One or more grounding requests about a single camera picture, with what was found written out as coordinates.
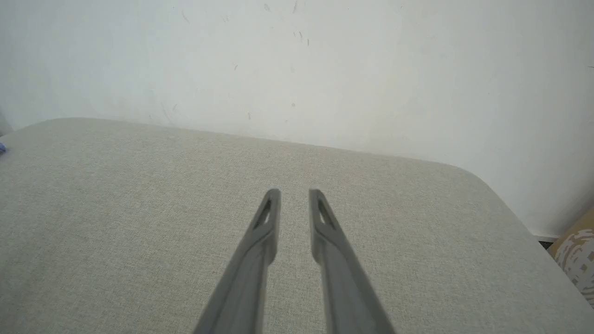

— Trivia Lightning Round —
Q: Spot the brown white patterned object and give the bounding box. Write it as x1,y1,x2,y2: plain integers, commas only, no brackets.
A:
548,206,594,309

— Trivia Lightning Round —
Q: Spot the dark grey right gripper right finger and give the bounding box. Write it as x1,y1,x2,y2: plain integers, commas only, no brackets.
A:
309,188,396,334

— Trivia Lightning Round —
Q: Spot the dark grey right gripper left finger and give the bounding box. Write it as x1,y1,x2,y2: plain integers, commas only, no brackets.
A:
193,188,282,334

